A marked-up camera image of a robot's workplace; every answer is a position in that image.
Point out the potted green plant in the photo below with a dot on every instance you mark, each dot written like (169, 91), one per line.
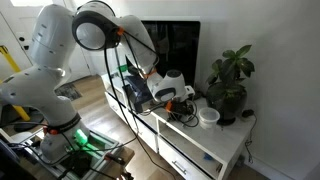
(225, 92)

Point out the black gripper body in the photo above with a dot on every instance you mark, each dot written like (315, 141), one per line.
(183, 112)

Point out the black flat television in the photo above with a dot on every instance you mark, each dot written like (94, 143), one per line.
(165, 54)

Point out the green plastic tray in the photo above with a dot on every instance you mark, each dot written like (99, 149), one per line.
(123, 68)

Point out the white television stand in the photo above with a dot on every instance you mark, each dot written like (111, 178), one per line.
(224, 144)

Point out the white drawer right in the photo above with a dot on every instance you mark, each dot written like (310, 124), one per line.
(183, 166)

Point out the clear plastic cup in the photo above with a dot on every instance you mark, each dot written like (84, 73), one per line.
(208, 117)

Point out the open dark blue box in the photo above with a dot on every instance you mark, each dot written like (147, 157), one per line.
(138, 92)

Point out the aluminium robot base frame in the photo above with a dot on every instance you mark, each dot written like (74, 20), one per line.
(83, 157)

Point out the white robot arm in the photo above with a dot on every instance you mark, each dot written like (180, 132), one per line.
(95, 27)

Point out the white drawer left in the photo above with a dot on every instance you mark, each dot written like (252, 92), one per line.
(145, 133)

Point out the white drawer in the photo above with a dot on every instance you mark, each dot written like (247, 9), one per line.
(183, 166)
(145, 133)

